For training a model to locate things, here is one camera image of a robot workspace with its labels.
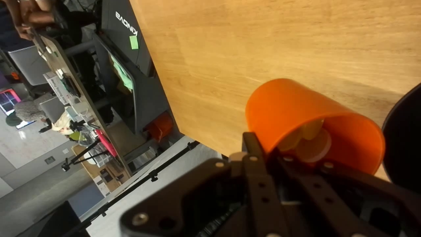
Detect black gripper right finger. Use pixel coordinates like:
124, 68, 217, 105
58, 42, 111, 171
271, 155, 391, 237

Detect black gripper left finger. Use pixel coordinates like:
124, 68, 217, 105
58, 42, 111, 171
242, 133, 282, 237

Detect yellow and white chips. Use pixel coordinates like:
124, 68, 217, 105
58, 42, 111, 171
278, 120, 332, 163

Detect orange cup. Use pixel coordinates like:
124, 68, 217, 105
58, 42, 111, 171
245, 79, 386, 175

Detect black bowl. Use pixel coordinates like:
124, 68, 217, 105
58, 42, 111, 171
383, 84, 421, 193

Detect standing person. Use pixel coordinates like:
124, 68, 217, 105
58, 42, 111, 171
0, 0, 54, 51

